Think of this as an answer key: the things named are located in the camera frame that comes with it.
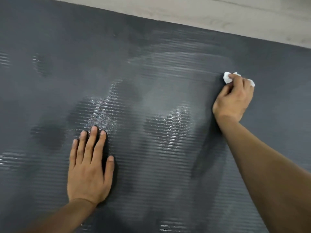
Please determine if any person's right forearm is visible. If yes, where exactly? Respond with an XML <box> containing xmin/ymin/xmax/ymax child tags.
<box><xmin>215</xmin><ymin>116</ymin><xmax>311</xmax><ymax>233</ymax></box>

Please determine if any person's left hand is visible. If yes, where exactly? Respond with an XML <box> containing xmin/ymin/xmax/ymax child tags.
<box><xmin>67</xmin><ymin>125</ymin><xmax>115</xmax><ymax>205</ymax></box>

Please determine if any person's right hand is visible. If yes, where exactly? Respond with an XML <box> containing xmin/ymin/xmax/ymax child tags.
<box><xmin>212</xmin><ymin>73</ymin><xmax>255</xmax><ymax>123</ymax></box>

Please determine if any white tissue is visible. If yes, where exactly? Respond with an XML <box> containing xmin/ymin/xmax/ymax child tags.
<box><xmin>223</xmin><ymin>71</ymin><xmax>256</xmax><ymax>88</ymax></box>

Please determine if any dark grey yoga mat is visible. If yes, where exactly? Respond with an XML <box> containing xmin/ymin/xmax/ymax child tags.
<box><xmin>0</xmin><ymin>0</ymin><xmax>311</xmax><ymax>233</ymax></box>

